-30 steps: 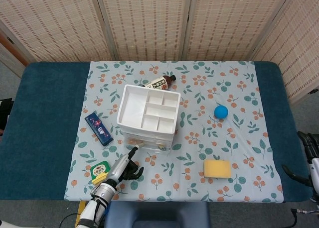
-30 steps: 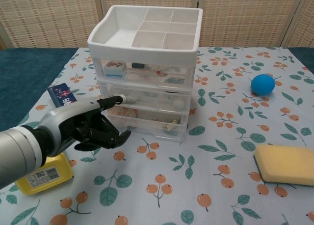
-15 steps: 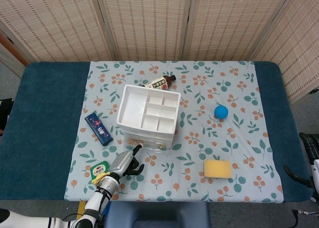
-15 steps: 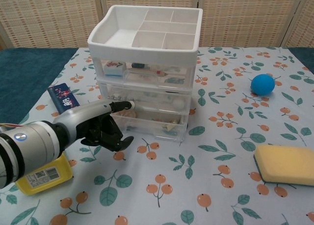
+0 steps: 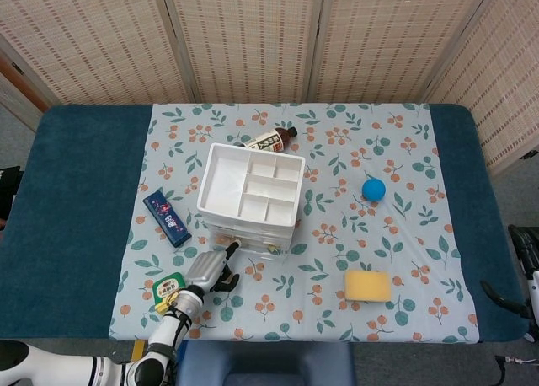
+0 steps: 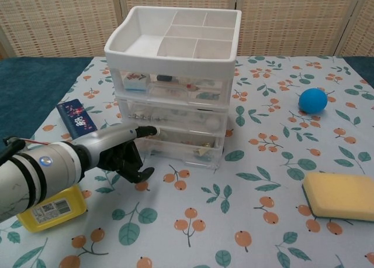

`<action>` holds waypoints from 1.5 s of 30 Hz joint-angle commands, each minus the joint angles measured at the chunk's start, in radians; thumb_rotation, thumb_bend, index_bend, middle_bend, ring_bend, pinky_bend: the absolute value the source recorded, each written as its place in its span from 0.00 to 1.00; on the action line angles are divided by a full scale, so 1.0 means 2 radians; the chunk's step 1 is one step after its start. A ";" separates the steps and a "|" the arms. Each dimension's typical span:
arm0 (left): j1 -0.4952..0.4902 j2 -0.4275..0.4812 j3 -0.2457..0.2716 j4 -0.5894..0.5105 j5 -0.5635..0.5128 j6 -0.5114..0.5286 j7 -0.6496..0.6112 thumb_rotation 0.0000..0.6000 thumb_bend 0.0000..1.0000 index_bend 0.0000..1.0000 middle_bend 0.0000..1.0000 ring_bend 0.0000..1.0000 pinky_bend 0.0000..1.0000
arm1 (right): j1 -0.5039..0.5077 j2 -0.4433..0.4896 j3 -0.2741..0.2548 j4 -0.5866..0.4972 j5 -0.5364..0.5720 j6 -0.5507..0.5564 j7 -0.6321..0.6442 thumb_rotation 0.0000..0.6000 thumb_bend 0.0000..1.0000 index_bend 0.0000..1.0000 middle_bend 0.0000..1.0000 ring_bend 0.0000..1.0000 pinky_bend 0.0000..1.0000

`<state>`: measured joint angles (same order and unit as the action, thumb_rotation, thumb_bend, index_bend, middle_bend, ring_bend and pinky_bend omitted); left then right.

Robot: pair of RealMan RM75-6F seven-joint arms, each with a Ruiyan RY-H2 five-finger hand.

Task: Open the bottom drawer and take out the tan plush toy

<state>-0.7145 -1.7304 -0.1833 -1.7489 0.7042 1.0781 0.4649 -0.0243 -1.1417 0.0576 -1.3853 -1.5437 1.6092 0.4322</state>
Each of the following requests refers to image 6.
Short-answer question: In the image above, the clear drawer with bead chain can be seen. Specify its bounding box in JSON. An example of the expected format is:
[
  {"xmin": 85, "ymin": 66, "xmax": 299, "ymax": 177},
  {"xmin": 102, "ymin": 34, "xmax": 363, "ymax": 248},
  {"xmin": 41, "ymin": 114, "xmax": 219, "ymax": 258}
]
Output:
[{"xmin": 118, "ymin": 99, "xmax": 229, "ymax": 133}]

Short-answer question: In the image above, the clear drawer with gold trinket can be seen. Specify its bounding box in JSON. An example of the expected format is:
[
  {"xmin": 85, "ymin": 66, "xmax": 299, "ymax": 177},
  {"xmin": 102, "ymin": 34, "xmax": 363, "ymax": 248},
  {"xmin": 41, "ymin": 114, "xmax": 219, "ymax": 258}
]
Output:
[{"xmin": 136, "ymin": 127, "xmax": 226, "ymax": 171}]

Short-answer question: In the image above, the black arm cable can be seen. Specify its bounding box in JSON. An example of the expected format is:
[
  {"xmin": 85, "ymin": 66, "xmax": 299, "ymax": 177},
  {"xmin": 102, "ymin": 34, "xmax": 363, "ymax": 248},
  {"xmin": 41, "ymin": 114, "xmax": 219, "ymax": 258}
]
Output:
[{"xmin": 0, "ymin": 136, "xmax": 27, "ymax": 163}]

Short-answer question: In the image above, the yellow sponge with green base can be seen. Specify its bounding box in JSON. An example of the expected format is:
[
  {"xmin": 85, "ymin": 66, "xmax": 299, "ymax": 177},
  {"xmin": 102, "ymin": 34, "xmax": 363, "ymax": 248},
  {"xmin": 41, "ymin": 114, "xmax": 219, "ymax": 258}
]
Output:
[{"xmin": 302, "ymin": 171, "xmax": 374, "ymax": 222}]

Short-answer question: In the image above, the yellow tub with green lid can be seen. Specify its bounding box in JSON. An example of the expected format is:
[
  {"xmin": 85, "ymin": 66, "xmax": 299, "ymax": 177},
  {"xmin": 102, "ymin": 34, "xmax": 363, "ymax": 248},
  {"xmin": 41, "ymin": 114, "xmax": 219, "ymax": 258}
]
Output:
[{"xmin": 16, "ymin": 184, "xmax": 88, "ymax": 232}]

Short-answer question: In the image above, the navy blue printed box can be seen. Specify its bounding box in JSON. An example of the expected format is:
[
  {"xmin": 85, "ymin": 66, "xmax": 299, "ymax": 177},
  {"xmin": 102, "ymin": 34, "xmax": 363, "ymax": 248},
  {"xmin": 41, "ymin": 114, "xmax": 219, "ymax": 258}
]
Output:
[{"xmin": 57, "ymin": 98, "xmax": 99, "ymax": 140}]

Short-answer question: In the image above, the silver bead chain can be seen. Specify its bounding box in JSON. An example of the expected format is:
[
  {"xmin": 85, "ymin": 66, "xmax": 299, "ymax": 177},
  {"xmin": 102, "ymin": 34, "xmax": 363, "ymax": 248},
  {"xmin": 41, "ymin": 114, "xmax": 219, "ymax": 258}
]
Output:
[{"xmin": 128, "ymin": 112, "xmax": 165, "ymax": 121}]

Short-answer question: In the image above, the bamboo folding screen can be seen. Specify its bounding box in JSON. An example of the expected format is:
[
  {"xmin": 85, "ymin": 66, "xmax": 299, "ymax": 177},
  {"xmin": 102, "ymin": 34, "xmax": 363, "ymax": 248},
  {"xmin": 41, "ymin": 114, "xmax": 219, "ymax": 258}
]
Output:
[{"xmin": 0, "ymin": 0, "xmax": 374, "ymax": 58}]

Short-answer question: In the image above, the small gold trinket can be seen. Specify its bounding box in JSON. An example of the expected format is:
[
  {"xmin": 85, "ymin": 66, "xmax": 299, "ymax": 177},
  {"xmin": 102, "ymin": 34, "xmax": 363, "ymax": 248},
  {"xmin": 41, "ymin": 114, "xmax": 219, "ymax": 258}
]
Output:
[{"xmin": 194, "ymin": 143, "xmax": 213, "ymax": 158}]

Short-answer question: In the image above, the floral fruit print tablecloth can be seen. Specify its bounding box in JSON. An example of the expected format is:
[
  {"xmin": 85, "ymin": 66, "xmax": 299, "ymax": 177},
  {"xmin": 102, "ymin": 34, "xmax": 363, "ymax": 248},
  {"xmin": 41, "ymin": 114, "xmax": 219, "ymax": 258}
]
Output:
[{"xmin": 0, "ymin": 56, "xmax": 374, "ymax": 268}]

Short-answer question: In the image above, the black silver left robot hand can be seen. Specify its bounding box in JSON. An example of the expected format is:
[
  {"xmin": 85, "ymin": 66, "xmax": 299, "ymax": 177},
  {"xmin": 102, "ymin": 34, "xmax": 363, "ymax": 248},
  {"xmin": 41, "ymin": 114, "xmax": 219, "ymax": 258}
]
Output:
[{"xmin": 71, "ymin": 123, "xmax": 163, "ymax": 184}]

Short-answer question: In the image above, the clear drawer with mahjong tile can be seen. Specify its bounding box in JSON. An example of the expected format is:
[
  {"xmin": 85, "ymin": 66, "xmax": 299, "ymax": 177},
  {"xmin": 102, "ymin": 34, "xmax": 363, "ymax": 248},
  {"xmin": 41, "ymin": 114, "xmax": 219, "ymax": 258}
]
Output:
[{"xmin": 118, "ymin": 70, "xmax": 231, "ymax": 104}]

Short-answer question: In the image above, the blue ball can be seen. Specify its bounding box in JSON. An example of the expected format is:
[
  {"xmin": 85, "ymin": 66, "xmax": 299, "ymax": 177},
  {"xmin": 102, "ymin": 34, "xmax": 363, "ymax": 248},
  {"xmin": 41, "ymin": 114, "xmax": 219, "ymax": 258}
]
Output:
[{"xmin": 297, "ymin": 88, "xmax": 328, "ymax": 114}]

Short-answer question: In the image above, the white plastic drawer organizer frame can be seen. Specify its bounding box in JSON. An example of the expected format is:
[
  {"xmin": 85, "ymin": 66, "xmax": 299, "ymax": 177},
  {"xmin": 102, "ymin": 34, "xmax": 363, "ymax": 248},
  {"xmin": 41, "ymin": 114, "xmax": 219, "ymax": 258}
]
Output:
[{"xmin": 104, "ymin": 6, "xmax": 243, "ymax": 154}]

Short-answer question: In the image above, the white mahjong tile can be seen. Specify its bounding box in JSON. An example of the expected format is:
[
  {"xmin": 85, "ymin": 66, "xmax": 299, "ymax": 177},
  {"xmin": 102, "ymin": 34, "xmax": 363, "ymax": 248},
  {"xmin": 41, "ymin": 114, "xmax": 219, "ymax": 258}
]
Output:
[{"xmin": 124, "ymin": 73, "xmax": 150, "ymax": 92}]

